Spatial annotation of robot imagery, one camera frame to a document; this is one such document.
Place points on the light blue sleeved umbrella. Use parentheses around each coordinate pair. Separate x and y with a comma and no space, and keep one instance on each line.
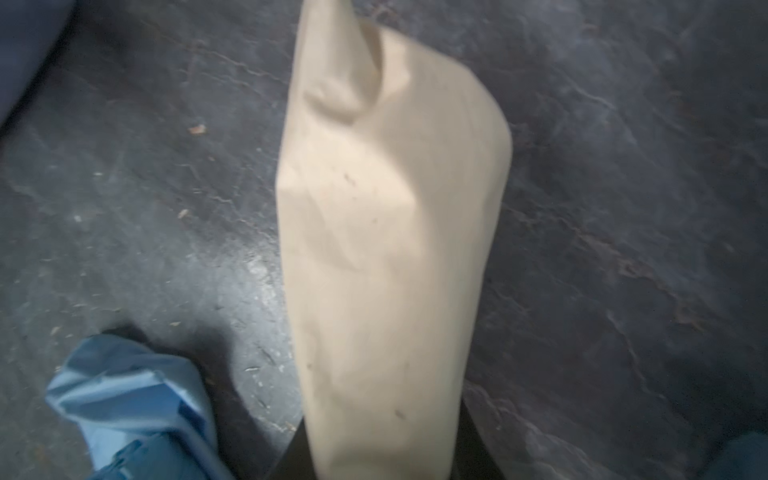
(142,414)

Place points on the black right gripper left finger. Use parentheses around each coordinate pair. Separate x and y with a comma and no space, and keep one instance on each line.
(296,463)

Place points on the small blue sleeved umbrella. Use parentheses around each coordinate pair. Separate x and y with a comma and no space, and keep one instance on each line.
(29,31)

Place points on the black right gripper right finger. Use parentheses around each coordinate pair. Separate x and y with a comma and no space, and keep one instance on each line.
(472,460)

